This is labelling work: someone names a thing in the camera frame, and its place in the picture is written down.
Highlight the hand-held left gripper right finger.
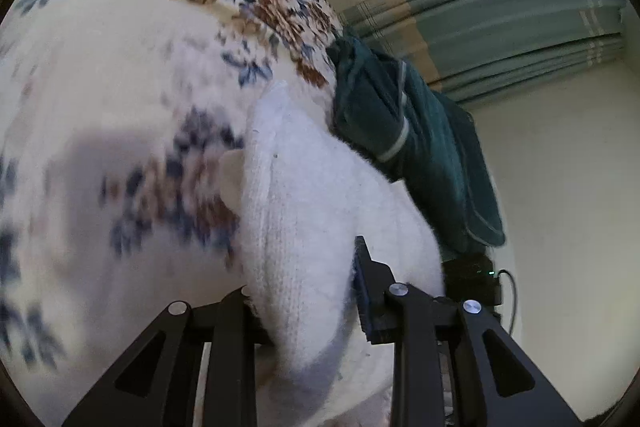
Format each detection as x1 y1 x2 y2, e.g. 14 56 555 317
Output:
352 236 583 427

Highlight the black cable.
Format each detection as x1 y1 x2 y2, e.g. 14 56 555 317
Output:
492 269 522 335

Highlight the green striped curtain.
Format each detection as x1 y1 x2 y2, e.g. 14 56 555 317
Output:
340 0 628 105

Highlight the white knit sweater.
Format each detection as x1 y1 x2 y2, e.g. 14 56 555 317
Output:
220 81 447 427

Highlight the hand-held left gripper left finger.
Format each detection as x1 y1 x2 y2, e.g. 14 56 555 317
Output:
62 287 275 427

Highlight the floral bedsheet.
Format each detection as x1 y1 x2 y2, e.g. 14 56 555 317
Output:
0 0 401 427

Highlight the black device with green light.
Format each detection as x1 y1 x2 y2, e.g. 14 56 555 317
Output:
442 254 503 309

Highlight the dark teal folded blanket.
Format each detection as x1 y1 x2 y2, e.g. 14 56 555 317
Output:
326 36 483 254

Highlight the dark teal pillow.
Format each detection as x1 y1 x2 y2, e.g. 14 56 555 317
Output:
430 91 507 249

